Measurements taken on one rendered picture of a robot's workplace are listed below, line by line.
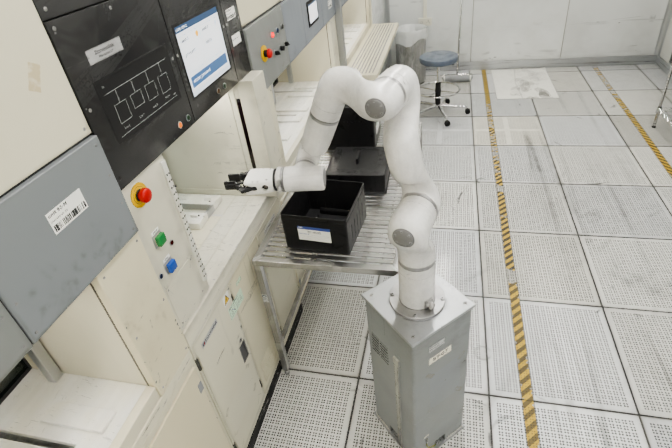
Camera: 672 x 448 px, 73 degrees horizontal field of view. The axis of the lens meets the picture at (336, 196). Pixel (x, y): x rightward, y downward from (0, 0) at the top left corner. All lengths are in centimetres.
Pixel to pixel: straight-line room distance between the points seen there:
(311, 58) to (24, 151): 246
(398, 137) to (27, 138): 83
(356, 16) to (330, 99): 347
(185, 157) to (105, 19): 98
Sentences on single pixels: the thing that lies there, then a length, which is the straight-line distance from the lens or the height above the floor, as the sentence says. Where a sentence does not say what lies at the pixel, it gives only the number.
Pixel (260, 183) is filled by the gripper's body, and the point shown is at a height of 120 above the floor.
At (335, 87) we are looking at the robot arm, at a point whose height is 153.
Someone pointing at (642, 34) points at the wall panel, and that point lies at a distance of 620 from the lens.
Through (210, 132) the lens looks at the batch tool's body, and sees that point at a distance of 197.
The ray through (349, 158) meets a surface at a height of 86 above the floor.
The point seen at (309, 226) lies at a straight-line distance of 177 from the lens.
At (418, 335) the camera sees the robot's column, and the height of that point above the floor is 76.
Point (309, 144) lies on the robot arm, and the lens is 134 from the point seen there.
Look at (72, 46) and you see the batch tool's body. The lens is 115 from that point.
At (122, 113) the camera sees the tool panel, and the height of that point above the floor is 156.
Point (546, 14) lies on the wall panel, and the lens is 588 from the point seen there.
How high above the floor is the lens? 195
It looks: 33 degrees down
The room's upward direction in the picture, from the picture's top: 7 degrees counter-clockwise
